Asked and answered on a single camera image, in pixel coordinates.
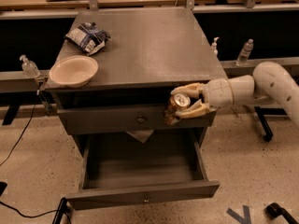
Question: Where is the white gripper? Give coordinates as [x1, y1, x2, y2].
[170, 78, 234, 119]

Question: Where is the orange soda can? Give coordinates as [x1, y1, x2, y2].
[163, 93, 191, 125]

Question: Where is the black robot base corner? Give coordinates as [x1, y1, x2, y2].
[0, 181, 7, 196]

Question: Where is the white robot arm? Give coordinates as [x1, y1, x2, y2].
[170, 62, 299, 126]

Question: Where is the grey top drawer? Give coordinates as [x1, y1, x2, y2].
[58, 104, 216, 135]

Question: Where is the grey open middle drawer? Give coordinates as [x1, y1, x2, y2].
[66, 129, 220, 210]

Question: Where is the grey drawer cabinet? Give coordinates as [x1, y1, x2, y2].
[46, 8, 225, 151]

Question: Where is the small white pump bottle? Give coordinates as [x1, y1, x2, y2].
[211, 37, 219, 56]

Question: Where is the clear water bottle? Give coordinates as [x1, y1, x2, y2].
[236, 39, 253, 66]

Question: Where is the black table leg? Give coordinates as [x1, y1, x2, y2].
[254, 106, 273, 142]

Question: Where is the white paper napkin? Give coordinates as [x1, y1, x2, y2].
[128, 130, 153, 143]

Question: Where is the white paper bowl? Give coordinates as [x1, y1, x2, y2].
[48, 55, 98, 88]

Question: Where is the blue white chip bag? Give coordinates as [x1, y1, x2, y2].
[64, 22, 111, 56]

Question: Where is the black caster wheel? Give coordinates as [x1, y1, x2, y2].
[266, 203, 299, 224]

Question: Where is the left clear sanitizer bottle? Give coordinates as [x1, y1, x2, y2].
[20, 55, 41, 78]

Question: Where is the black floor cable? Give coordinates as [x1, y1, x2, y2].
[0, 105, 73, 224]

